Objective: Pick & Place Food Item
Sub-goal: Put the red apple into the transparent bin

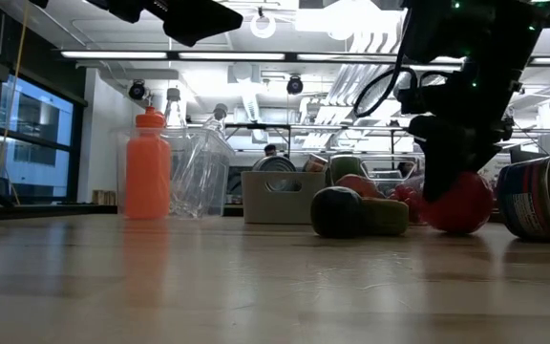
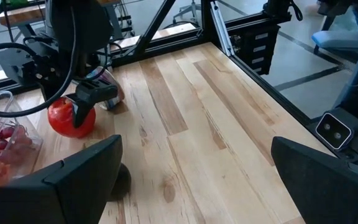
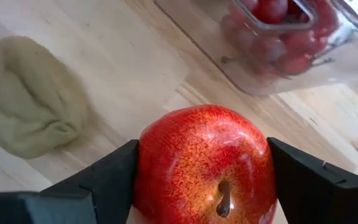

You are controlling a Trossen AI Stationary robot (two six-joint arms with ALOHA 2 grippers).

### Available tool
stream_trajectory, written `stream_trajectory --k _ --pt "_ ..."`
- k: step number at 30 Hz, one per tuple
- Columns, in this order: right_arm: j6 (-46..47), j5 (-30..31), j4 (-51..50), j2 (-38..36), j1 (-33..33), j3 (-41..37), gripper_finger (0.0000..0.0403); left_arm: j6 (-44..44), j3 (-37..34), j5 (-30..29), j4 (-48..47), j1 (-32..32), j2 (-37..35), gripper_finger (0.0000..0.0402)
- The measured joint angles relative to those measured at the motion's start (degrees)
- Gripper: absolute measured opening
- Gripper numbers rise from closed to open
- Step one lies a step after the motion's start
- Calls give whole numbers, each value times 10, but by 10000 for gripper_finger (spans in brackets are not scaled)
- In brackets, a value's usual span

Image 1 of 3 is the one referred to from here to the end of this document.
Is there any tall clear plastic bin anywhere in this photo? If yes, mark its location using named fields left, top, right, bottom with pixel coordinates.
left=115, top=126, right=237, bottom=220

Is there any black aluminium table frame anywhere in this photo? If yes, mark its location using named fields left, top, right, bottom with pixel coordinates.
left=0, top=174, right=119, bottom=221

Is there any clear plastic bottle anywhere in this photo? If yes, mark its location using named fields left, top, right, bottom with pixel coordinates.
left=179, top=102, right=231, bottom=219
left=162, top=87, right=195, bottom=219

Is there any black plum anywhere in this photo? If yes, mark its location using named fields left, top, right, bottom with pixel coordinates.
left=309, top=185, right=365, bottom=239

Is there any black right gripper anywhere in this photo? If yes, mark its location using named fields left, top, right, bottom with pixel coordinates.
left=396, top=60, right=518, bottom=204

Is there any tin can with blue label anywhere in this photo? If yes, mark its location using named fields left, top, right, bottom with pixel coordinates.
left=496, top=153, right=550, bottom=244

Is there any orange plastic water bottle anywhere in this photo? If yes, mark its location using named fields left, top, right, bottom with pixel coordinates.
left=124, top=105, right=173, bottom=221

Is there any brown kiwi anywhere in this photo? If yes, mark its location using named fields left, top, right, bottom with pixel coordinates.
left=358, top=197, right=411, bottom=237

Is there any tin can with green label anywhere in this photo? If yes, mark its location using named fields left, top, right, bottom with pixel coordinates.
left=251, top=155, right=298, bottom=173

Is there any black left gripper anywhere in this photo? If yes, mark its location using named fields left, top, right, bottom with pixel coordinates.
left=83, top=0, right=244, bottom=48

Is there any dark framed glass window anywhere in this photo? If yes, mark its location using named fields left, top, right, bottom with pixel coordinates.
left=0, top=71, right=88, bottom=202

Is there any black round ceiling spotlight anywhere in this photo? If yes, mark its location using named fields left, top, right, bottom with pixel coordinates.
left=128, top=79, right=148, bottom=101
left=286, top=75, right=305, bottom=96

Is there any green apple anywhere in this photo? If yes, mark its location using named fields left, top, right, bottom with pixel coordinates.
left=328, top=155, right=367, bottom=185

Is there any silver ventilation duct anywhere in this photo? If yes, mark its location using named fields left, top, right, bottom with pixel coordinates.
left=327, top=23, right=400, bottom=109

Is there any low clear plastic bin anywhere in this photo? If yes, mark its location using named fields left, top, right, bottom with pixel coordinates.
left=326, top=152, right=427, bottom=226

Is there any long ceiling light bar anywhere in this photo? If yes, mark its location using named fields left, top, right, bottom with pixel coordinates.
left=58, top=49, right=550, bottom=67

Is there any white round ceiling lamp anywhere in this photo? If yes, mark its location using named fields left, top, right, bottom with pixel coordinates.
left=249, top=11, right=277, bottom=40

